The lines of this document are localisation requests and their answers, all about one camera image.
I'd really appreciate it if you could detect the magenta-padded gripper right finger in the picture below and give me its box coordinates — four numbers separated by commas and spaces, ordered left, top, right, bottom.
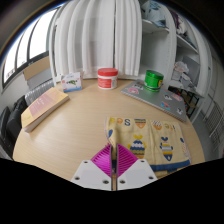
115, 143, 159, 192

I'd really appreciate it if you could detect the white ribbed radiator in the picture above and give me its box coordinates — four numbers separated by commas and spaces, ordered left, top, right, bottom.
24, 79, 56, 106

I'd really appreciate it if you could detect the yellow and pink book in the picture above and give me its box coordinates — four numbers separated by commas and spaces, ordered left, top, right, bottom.
20, 87, 70, 133

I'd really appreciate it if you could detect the white curtain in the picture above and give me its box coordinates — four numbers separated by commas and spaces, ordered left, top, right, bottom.
53, 0, 144, 80

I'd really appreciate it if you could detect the white jar with red lid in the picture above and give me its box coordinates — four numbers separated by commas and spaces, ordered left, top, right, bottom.
97, 67, 119, 90

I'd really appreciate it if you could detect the black metal frame stool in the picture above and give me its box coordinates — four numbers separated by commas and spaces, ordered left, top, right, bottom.
169, 85, 202, 118

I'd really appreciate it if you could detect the brown cardboard box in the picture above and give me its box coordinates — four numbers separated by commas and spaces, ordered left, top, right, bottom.
22, 56, 53, 90

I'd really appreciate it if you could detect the small white printed card box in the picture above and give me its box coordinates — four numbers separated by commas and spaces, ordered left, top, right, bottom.
59, 71, 83, 93

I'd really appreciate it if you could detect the yellow fish-print towel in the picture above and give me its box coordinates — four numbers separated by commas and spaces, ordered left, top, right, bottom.
105, 115, 192, 178

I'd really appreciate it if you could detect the white shelf unit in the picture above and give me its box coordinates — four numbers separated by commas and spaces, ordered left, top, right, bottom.
139, 0, 215, 116

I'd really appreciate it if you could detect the window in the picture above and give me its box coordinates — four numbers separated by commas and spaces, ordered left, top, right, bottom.
1, 8, 58, 90

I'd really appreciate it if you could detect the grey laptop with stickers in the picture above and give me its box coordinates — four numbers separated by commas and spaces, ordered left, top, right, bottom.
120, 80, 188, 123

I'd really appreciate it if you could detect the black bag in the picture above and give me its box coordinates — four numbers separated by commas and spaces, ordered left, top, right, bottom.
0, 94, 30, 158

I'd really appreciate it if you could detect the white wall radiator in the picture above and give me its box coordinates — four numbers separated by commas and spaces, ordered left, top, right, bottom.
203, 99, 224, 152

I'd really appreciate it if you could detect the green round tin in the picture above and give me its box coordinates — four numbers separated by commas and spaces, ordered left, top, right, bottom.
144, 69, 165, 93

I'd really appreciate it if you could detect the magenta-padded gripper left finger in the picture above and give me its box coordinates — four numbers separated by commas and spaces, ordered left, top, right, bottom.
70, 143, 114, 192

